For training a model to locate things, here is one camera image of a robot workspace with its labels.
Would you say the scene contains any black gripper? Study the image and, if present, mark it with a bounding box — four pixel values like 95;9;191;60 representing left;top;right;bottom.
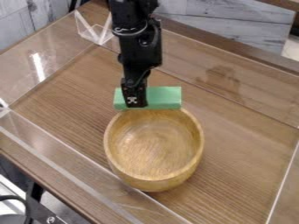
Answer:
119;18;163;108

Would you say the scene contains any green rectangular block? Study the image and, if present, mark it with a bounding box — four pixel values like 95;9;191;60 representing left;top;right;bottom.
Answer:
113;87;183;110

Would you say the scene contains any brown wooden bowl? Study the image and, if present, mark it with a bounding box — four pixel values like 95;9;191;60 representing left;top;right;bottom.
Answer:
103;108;204;192

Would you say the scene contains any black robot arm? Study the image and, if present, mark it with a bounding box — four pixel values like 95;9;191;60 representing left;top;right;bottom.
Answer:
107;0;163;108

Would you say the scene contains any clear acrylic tray wall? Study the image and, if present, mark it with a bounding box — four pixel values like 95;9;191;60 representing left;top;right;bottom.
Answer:
0;16;299;224

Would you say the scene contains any clear acrylic corner bracket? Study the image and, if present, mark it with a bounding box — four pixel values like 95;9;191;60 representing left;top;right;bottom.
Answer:
73;10;115;46

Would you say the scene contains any black table leg frame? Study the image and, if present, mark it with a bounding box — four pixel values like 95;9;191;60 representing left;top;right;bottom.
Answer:
24;182;68;224

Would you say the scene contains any black cable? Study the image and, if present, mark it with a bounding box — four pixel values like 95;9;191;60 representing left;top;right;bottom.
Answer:
0;194;33;224

